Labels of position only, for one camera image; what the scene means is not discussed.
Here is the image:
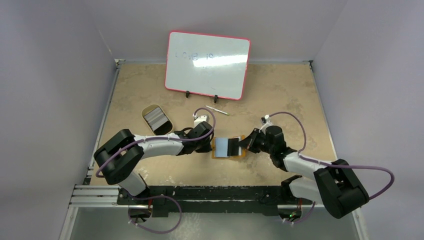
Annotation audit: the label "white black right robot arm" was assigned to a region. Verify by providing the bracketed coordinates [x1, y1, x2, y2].
[238, 125, 370, 219]

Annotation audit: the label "pink framed whiteboard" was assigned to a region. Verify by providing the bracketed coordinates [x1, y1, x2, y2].
[164, 31, 251, 101]

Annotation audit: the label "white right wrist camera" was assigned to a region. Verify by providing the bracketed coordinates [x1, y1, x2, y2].
[259, 114, 273, 133]

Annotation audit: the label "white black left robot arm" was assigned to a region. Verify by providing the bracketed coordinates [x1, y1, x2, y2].
[93, 121, 214, 205]

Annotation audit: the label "beige oval plastic tray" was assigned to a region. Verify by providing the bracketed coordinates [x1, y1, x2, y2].
[141, 104, 174, 136]

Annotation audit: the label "white marker pen green cap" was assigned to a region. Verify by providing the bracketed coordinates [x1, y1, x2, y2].
[205, 105, 230, 116]

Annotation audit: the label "yellow leather card holder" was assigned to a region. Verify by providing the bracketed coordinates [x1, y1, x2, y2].
[211, 135, 246, 159]

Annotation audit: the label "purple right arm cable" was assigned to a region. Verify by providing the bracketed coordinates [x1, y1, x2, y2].
[261, 111, 396, 226]

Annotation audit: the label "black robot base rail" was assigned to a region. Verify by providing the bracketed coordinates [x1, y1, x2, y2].
[117, 185, 312, 218]

